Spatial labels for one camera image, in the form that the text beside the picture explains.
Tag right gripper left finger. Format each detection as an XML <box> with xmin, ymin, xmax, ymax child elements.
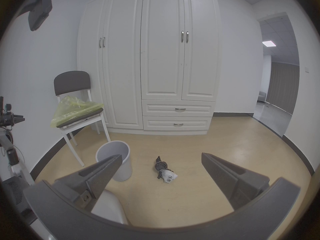
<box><xmin>53</xmin><ymin>154</ymin><xmax>123</xmax><ymax>209</ymax></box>

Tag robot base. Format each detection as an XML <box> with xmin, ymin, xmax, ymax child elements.
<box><xmin>0</xmin><ymin>175</ymin><xmax>129</xmax><ymax>226</ymax></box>

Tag white wardrobe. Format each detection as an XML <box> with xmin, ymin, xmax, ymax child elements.
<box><xmin>77</xmin><ymin>0</ymin><xmax>222</xmax><ymax>136</ymax></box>

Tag black plastic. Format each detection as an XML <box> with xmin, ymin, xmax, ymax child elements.
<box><xmin>154</xmin><ymin>156</ymin><xmax>174</xmax><ymax>180</ymax></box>

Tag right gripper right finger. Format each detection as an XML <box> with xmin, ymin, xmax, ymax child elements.
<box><xmin>201</xmin><ymin>153</ymin><xmax>271</xmax><ymax>211</ymax></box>

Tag crumpled white printed wrapper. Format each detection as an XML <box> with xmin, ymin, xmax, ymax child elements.
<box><xmin>160</xmin><ymin>169</ymin><xmax>178</xmax><ymax>184</ymax></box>

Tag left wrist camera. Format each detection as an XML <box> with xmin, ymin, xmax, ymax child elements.
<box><xmin>0</xmin><ymin>96</ymin><xmax>12</xmax><ymax>114</ymax></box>

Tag grey white chair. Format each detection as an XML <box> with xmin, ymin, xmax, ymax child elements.
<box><xmin>51</xmin><ymin>71</ymin><xmax>112</xmax><ymax>167</ymax></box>

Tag grey curtain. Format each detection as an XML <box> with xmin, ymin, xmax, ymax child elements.
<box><xmin>266</xmin><ymin>62</ymin><xmax>300</xmax><ymax>114</ymax></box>

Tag yellow plastic bag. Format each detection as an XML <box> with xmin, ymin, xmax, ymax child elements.
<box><xmin>51</xmin><ymin>95</ymin><xmax>104</xmax><ymax>128</ymax></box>

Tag white trash bin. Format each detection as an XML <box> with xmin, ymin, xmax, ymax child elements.
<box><xmin>96</xmin><ymin>140</ymin><xmax>132</xmax><ymax>182</ymax></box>

